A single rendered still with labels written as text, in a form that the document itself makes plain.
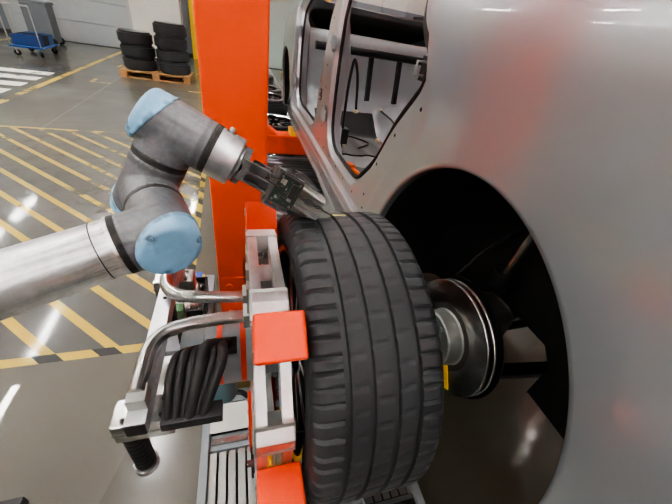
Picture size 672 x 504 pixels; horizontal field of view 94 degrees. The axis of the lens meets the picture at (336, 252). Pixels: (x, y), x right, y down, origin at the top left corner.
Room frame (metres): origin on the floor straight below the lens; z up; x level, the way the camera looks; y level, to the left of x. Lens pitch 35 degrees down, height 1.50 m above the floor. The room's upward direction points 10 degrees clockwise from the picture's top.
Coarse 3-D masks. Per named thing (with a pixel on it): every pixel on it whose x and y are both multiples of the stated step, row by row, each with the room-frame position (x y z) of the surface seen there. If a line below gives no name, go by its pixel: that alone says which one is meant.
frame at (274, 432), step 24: (264, 240) 0.55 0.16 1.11; (264, 264) 0.69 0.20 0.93; (264, 312) 0.35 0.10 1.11; (264, 384) 0.28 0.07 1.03; (288, 384) 0.29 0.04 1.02; (264, 408) 0.25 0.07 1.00; (288, 408) 0.26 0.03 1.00; (264, 432) 0.23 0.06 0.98; (288, 432) 0.24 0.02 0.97; (264, 456) 0.21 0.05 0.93; (288, 456) 0.23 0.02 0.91
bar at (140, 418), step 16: (176, 272) 0.54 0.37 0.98; (160, 288) 0.48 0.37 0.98; (160, 304) 0.44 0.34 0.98; (160, 320) 0.40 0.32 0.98; (160, 352) 0.33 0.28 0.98; (160, 368) 0.31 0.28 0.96; (128, 416) 0.22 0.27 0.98; (144, 416) 0.22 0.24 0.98; (128, 432) 0.20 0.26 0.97; (144, 432) 0.21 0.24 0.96
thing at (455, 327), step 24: (432, 288) 0.73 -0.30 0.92; (456, 288) 0.66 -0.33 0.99; (456, 312) 0.62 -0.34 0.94; (480, 312) 0.57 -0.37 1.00; (456, 336) 0.57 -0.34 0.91; (480, 336) 0.53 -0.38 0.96; (456, 360) 0.55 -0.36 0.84; (480, 360) 0.50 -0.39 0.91; (456, 384) 0.52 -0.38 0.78; (480, 384) 0.47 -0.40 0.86
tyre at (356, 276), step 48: (288, 240) 0.54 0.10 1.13; (336, 240) 0.50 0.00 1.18; (384, 240) 0.54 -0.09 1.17; (336, 288) 0.40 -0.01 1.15; (384, 288) 0.42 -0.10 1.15; (336, 336) 0.32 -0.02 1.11; (384, 336) 0.35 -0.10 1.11; (432, 336) 0.37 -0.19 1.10; (336, 384) 0.27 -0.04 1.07; (384, 384) 0.29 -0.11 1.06; (432, 384) 0.32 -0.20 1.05; (336, 432) 0.23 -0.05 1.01; (384, 432) 0.25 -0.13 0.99; (432, 432) 0.28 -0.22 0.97; (336, 480) 0.20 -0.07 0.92; (384, 480) 0.23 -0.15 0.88
